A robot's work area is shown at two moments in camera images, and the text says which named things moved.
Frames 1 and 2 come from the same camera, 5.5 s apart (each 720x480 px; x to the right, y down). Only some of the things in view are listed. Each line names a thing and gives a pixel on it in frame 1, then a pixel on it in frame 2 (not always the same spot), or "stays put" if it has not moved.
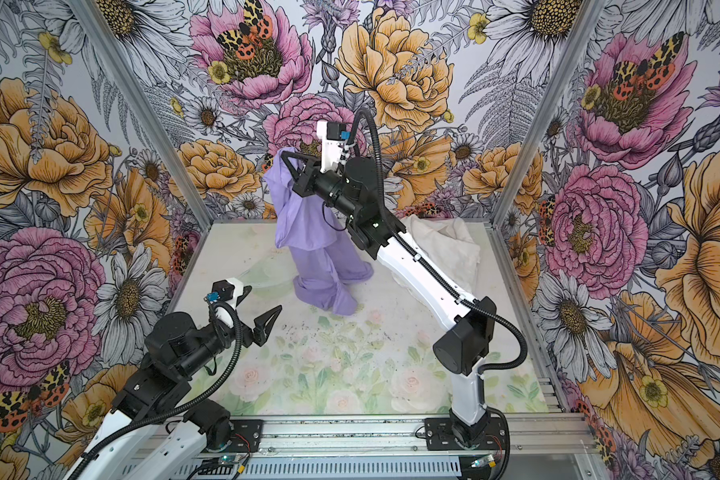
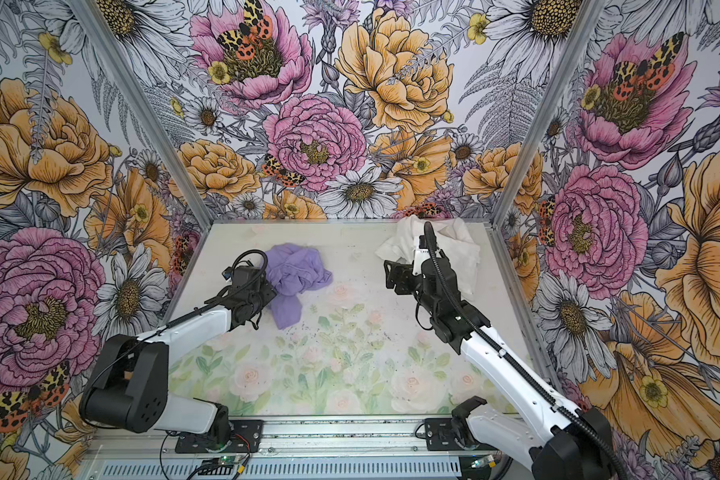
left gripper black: x=262 y=330 -> x=268 y=292
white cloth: x=449 y=241 stays put
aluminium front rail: x=534 y=438 stays put
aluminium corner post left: x=143 y=110 stays put
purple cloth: x=328 y=258 -> x=292 y=270
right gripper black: x=308 y=175 -> x=402 y=270
